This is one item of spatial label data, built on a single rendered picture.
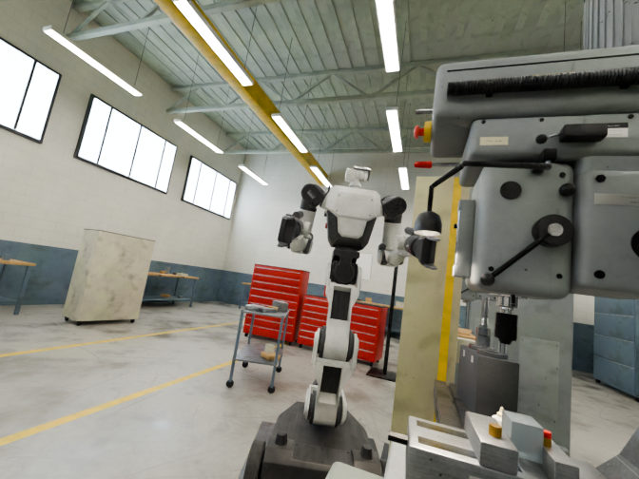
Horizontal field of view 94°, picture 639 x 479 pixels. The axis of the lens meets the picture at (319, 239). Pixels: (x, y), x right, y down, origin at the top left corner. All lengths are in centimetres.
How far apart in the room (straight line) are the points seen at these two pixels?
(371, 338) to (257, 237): 733
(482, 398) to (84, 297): 596
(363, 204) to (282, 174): 1049
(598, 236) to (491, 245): 20
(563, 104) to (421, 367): 212
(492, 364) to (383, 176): 981
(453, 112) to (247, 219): 1139
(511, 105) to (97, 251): 609
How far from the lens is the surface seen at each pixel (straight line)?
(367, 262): 1007
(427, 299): 260
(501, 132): 88
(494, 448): 71
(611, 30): 114
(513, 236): 82
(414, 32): 718
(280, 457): 143
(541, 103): 92
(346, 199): 148
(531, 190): 86
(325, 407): 156
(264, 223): 1162
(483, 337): 129
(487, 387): 117
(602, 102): 95
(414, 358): 264
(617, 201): 88
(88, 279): 633
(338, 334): 139
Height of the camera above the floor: 127
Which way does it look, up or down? 8 degrees up
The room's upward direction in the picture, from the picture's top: 8 degrees clockwise
